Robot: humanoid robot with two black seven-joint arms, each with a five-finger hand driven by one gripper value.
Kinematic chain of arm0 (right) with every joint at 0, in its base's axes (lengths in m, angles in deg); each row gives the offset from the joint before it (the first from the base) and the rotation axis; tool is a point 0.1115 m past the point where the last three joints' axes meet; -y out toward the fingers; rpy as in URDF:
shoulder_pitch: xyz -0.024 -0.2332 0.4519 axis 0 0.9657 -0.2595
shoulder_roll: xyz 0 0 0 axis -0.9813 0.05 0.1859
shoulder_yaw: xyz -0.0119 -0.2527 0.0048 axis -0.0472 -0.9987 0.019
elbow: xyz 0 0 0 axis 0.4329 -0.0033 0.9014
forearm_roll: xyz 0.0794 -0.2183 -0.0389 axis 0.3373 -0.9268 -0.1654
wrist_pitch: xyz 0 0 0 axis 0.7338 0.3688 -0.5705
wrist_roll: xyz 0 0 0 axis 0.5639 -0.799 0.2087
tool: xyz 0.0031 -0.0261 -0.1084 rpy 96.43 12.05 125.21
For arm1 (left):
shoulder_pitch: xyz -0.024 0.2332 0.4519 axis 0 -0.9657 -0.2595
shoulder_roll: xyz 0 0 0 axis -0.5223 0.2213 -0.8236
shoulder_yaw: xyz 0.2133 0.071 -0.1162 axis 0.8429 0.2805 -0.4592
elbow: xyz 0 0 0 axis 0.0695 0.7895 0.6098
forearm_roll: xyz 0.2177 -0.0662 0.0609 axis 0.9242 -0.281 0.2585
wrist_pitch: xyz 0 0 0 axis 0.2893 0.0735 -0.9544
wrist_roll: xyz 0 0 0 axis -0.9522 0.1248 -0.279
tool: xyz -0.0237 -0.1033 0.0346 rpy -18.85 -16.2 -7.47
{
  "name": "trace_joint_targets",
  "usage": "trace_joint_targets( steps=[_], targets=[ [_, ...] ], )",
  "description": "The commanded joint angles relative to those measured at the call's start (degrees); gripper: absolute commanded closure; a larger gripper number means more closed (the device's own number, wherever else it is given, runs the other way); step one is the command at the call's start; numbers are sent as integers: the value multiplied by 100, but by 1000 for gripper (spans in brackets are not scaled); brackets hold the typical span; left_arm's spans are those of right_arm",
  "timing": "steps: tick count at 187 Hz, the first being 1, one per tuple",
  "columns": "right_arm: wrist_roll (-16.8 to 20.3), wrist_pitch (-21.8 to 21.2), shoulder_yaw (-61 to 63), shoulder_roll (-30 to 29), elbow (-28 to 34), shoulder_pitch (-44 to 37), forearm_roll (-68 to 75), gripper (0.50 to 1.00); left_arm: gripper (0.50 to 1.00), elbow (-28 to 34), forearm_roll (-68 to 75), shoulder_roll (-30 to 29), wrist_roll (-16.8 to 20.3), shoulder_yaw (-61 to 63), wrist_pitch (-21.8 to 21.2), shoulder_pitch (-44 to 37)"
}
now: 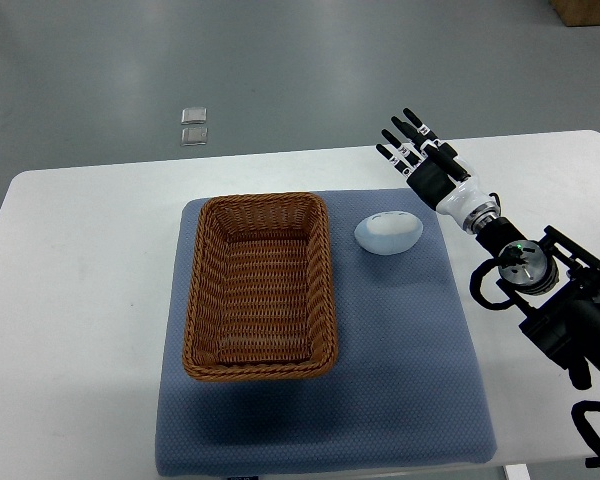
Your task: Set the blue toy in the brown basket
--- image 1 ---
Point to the white and black robot palm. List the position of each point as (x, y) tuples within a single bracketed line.
[(451, 187)]

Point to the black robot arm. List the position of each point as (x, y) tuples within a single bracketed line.
[(526, 211)]

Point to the brown wicker basket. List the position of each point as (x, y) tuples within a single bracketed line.
[(261, 302)]

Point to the upper silver floor plate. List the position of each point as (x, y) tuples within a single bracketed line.
[(194, 115)]

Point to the silver floor plate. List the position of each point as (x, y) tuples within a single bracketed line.
[(194, 115), (194, 136)]

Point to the lower silver floor plate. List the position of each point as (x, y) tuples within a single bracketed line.
[(194, 136)]

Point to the blue padded mat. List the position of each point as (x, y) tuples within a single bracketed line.
[(405, 391)]

